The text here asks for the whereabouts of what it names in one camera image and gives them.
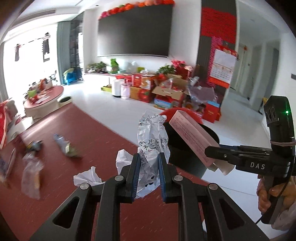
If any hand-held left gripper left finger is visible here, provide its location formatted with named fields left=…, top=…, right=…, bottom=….
left=30, top=153, right=142, bottom=241

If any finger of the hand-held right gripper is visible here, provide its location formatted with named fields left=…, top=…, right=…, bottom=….
left=205, top=144, right=274, bottom=166

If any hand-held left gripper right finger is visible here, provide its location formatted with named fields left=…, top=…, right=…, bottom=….
left=157, top=153, right=270, bottom=241

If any black trash bin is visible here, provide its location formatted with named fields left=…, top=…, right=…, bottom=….
left=163, top=122, right=220, bottom=179

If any pink box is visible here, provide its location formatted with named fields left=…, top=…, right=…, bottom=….
left=169, top=110, right=235, bottom=176

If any white paper bag with writing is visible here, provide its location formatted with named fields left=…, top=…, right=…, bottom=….
left=137, top=113, right=171, bottom=198

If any person's right forearm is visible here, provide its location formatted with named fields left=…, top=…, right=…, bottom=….
left=274, top=199, right=296, bottom=232

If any person's right hand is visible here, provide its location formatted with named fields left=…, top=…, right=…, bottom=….
left=257, top=176, right=296, bottom=213

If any crumpled white tissue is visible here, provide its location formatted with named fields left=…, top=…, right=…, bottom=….
left=116, top=149, right=133, bottom=174
left=73, top=166, right=104, bottom=187

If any red gift bag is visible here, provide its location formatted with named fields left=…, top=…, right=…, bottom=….
left=203, top=101, right=220, bottom=122

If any clear plastic wrapping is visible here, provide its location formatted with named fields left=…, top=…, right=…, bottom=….
left=188, top=86, right=216, bottom=102

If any red plastic chair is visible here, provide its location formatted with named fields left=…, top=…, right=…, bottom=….
left=159, top=107, right=204, bottom=127

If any blue fruit box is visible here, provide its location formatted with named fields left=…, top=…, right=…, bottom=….
left=154, top=98, right=174, bottom=109

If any blue green wrapper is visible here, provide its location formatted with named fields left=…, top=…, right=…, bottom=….
left=53, top=134, right=82, bottom=158

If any open cardboard box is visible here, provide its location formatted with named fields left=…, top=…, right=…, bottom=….
left=151, top=77, right=189, bottom=100

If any red box with tomato print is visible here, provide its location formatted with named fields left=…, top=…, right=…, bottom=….
left=129, top=87, right=155, bottom=103

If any pink gift bag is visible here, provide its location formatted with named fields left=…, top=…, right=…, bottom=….
left=120, top=82, right=132, bottom=100

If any white cylindrical bin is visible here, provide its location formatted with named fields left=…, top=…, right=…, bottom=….
left=112, top=79, right=125, bottom=96

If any red box with orange print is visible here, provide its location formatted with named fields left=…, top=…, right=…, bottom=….
left=132, top=74, right=158, bottom=91

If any red flower bouquet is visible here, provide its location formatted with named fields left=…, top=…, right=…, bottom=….
left=157, top=60, right=193, bottom=79

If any small pale green bin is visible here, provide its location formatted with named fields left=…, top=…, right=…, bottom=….
left=58, top=96, right=73, bottom=107

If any clear plastic wrapper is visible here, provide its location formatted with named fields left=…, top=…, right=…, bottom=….
left=21, top=160, right=44, bottom=200

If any dark small wrapper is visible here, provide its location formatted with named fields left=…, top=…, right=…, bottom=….
left=25, top=140, right=43, bottom=152

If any potted green plant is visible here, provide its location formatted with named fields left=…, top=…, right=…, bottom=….
left=87, top=61, right=107, bottom=73

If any blue plastic stool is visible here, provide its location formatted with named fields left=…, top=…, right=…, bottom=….
left=63, top=68, right=81, bottom=86

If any round coffee table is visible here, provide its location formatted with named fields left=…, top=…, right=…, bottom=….
left=24, top=86, right=64, bottom=120

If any red covered sofa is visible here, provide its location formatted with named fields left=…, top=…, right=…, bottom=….
left=0, top=100, right=19, bottom=149

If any glass cabinet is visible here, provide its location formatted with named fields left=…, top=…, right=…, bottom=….
left=69, top=13, right=84, bottom=81

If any black television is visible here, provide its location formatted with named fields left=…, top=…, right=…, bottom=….
left=97, top=5, right=173, bottom=58

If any grey curtain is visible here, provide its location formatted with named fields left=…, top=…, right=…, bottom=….
left=57, top=21, right=71, bottom=80

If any row of paper lanterns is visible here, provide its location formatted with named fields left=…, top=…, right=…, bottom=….
left=98, top=0, right=175, bottom=21

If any wall calendar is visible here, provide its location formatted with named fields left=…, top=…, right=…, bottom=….
left=207, top=45, right=238, bottom=88

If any red wall decoration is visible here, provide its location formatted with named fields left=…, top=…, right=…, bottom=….
left=201, top=7, right=237, bottom=44

